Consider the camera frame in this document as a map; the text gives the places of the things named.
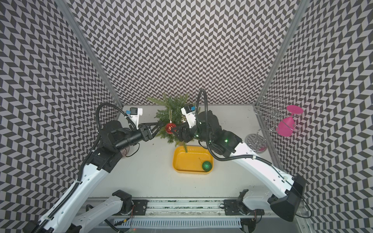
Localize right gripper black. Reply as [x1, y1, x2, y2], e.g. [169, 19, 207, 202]
[171, 120, 213, 143]

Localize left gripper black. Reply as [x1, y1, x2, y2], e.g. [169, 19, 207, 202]
[115, 122, 164, 151]

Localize red glitter ball ornament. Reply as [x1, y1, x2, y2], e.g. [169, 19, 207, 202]
[165, 110, 176, 135]

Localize green glitter ball ornament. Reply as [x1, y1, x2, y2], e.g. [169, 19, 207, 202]
[202, 161, 213, 172]

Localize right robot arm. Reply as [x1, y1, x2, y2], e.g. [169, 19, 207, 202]
[171, 88, 306, 222]

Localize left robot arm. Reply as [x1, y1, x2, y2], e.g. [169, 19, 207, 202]
[22, 103, 165, 233]

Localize small green christmas tree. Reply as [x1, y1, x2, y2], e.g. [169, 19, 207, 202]
[147, 93, 189, 151]

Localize yellow plastic tray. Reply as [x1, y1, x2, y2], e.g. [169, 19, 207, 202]
[173, 146, 214, 175]

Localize pink plastic wine glass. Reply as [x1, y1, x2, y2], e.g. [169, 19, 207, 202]
[276, 105, 304, 137]

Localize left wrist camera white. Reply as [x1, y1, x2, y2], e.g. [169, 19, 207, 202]
[126, 107, 143, 130]

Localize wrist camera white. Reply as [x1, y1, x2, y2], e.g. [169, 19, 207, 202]
[181, 104, 196, 129]
[126, 107, 143, 130]

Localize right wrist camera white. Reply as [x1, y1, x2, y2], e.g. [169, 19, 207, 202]
[181, 104, 196, 129]

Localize aluminium front rail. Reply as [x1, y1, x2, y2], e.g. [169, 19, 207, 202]
[87, 197, 307, 219]

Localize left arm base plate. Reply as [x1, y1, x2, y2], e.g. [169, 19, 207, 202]
[132, 199, 149, 216]

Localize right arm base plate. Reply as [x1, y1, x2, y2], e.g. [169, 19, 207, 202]
[223, 199, 265, 216]

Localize white slotted cable duct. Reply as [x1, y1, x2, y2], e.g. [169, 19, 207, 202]
[114, 218, 241, 229]

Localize wire glass holder stand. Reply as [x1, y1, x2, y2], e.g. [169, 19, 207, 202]
[245, 96, 290, 154]

